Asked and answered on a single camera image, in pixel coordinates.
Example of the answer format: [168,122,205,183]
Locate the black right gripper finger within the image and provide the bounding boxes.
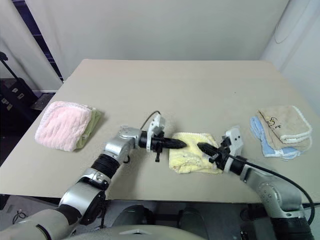
[196,141,221,157]
[196,144,218,161]

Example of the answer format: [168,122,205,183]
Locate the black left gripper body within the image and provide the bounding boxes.
[150,129,173,164]

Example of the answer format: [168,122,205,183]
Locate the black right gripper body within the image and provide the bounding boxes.
[208,136,231,168]

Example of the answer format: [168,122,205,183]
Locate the yellow fluffy towel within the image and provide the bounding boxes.
[168,131,225,175]

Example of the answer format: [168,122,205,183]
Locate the light blue towel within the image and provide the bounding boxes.
[249,116,301,160]

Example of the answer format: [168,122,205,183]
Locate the green folded towel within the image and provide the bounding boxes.
[74,107,103,151]

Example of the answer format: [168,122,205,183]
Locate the beige towel with embroidery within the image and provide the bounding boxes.
[257,104,313,152]

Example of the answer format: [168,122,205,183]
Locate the pink folded towel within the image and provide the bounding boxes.
[34,100,95,153]

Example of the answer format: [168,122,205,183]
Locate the beige robot torso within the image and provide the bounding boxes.
[0,208,210,240]

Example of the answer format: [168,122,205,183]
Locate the grey flat floor stand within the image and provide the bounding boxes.
[29,91,57,111]

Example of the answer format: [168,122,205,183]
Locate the black equipment case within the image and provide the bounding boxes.
[0,51,39,124]

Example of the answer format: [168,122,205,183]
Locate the dark blue striped panel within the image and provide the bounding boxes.
[12,0,65,85]

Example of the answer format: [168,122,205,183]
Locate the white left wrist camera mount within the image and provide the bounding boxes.
[145,113,167,153]

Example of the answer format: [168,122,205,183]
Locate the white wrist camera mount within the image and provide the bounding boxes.
[145,113,167,153]
[224,125,245,158]

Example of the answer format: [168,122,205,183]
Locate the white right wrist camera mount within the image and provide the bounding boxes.
[224,125,245,158]

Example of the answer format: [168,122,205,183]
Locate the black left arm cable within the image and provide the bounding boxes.
[98,110,163,230]

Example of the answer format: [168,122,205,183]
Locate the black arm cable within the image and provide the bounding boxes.
[232,155,315,227]
[98,110,163,230]

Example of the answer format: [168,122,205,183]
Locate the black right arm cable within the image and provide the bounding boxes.
[232,155,315,227]

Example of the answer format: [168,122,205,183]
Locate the white wall cable loop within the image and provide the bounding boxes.
[274,16,299,45]

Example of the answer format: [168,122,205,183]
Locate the black floor cable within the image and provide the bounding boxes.
[11,209,29,224]

